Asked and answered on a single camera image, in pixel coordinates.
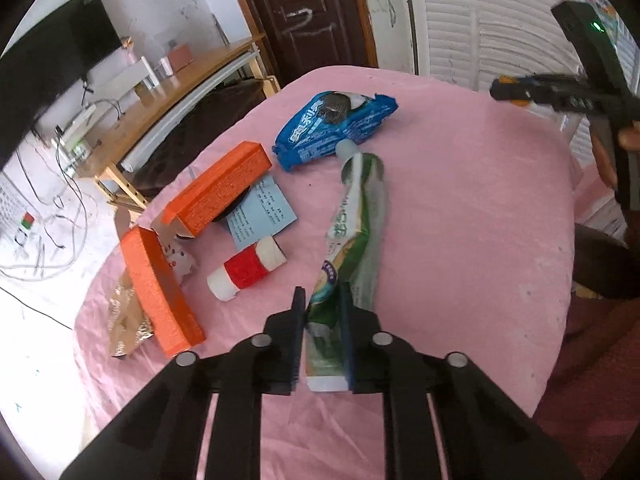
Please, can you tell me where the bundle of wall cables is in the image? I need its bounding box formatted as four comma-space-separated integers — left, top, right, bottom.
0, 145, 90, 281

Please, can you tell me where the pink box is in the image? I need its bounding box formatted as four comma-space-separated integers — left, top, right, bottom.
167, 44, 193, 70

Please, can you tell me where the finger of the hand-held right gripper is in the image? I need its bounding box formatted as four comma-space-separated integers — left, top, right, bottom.
490, 74, 608, 115

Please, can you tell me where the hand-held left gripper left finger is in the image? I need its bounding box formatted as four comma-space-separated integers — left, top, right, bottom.
59, 286, 307, 480

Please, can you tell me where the dark brown door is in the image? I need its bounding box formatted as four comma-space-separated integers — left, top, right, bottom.
230, 0, 378, 88

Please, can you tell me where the light blue paper note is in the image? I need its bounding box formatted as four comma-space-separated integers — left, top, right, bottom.
226, 174, 297, 250

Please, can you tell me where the white desk shelf riser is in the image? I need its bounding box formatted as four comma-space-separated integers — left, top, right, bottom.
97, 55, 161, 97

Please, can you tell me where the wooden desk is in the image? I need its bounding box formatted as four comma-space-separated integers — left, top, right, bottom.
59, 32, 281, 211

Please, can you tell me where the white louvred door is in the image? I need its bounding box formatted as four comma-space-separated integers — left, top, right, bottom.
400, 0, 640, 241

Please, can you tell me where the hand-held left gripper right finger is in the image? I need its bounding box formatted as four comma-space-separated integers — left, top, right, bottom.
340, 284, 583, 480

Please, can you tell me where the red and white paper roll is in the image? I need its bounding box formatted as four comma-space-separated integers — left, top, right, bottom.
207, 238, 288, 302

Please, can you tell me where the pink cloth cover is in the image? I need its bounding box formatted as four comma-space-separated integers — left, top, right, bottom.
74, 66, 583, 480

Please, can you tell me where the black flat screen television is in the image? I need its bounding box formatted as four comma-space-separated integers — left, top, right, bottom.
0, 0, 122, 171

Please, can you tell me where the person's right hand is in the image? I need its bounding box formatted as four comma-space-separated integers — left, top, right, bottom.
590, 121, 640, 187

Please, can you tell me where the white router box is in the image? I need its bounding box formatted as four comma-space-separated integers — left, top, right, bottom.
60, 102, 101, 146

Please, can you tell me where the dark brown padded bench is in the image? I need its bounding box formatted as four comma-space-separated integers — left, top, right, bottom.
132, 77, 266, 198

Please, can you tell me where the orange cardboard box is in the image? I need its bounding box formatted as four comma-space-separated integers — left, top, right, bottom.
163, 141, 273, 238
120, 226, 207, 359

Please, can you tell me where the eye chart poster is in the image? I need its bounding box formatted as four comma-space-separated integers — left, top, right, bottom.
0, 170, 38, 251

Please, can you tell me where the dark red cloth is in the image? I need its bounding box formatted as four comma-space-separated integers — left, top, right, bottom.
530, 290, 640, 480

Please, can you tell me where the gold foil wrapper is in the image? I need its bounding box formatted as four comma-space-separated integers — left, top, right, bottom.
107, 272, 156, 359

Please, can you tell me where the blue cookie packet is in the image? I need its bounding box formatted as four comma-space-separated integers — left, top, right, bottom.
271, 91, 399, 175

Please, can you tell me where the small white printed carton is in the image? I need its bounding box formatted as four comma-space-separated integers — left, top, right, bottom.
159, 232, 198, 286

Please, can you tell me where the green white toothpaste tube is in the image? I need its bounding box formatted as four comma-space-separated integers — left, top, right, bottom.
302, 140, 390, 393

